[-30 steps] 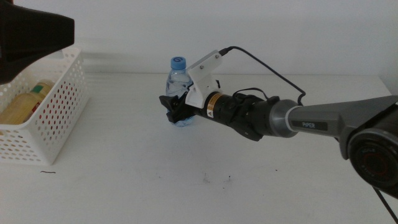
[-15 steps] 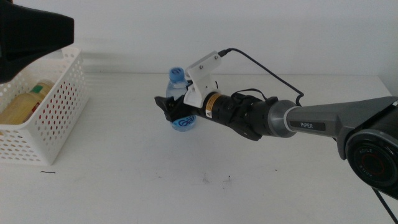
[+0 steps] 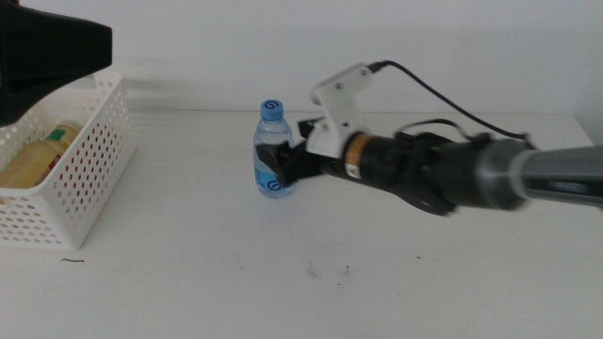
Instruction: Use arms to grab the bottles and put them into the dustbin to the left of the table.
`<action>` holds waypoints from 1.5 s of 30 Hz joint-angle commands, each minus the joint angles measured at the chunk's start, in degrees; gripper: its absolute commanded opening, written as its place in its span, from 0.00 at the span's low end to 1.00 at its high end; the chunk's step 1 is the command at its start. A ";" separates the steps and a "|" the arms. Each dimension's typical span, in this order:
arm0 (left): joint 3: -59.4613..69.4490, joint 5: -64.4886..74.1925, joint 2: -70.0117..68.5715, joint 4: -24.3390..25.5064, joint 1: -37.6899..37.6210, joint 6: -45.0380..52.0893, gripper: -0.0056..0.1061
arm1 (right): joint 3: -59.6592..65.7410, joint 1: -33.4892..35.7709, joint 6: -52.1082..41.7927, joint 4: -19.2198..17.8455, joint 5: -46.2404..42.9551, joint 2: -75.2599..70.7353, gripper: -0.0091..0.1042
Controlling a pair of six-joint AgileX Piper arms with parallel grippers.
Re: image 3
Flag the white perforated plastic basket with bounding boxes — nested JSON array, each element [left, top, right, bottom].
[[0, 70, 138, 250]]

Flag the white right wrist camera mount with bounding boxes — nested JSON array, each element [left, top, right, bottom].
[[305, 62, 376, 159]]

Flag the yellow tea bottle white cap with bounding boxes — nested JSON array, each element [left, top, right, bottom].
[[0, 120, 85, 189]]

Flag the black right camera cable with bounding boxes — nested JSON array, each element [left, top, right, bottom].
[[367, 59, 531, 141]]

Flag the red cola can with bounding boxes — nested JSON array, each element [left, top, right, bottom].
[[49, 122, 124, 199]]

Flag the thin black right gripper wire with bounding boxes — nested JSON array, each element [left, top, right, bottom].
[[395, 117, 475, 143]]

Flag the clear water bottle blue cap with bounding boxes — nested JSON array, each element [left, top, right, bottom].
[[253, 98, 297, 200]]

